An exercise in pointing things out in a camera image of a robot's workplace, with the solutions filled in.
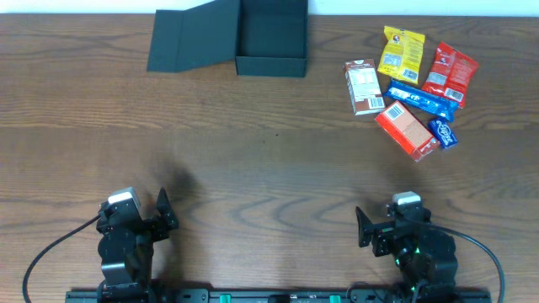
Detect orange-red snack box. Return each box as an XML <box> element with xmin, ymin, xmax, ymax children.
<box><xmin>375</xmin><ymin>101</ymin><xmax>440</xmax><ymax>162</ymax></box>

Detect brown Pocky snack box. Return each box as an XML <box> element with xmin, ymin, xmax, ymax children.
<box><xmin>344</xmin><ymin>59</ymin><xmax>386</xmax><ymax>115</ymax></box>

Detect red Hacks candy bag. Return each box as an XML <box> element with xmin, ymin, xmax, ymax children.
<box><xmin>421</xmin><ymin>42</ymin><xmax>479</xmax><ymax>109</ymax></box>

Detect yellow candy bag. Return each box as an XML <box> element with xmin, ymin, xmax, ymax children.
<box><xmin>377</xmin><ymin>26</ymin><xmax>425</xmax><ymax>84</ymax></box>

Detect black box with lid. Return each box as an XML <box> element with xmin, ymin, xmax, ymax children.
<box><xmin>147</xmin><ymin>0</ymin><xmax>309</xmax><ymax>77</ymax></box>

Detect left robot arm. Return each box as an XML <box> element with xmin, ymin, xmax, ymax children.
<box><xmin>96</xmin><ymin>187</ymin><xmax>179</xmax><ymax>302</ymax></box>

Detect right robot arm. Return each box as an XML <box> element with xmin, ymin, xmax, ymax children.
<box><xmin>355</xmin><ymin>202</ymin><xmax>458</xmax><ymax>302</ymax></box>

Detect blue Eclipse mint pack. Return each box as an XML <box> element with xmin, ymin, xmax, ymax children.
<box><xmin>428</xmin><ymin>118</ymin><xmax>458</xmax><ymax>149</ymax></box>

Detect blue Oreo cookie pack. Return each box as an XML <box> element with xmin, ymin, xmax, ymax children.
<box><xmin>384</xmin><ymin>79</ymin><xmax>459</xmax><ymax>122</ymax></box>

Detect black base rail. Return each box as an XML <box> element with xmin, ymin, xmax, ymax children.
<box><xmin>65</xmin><ymin>288</ymin><xmax>492</xmax><ymax>303</ymax></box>

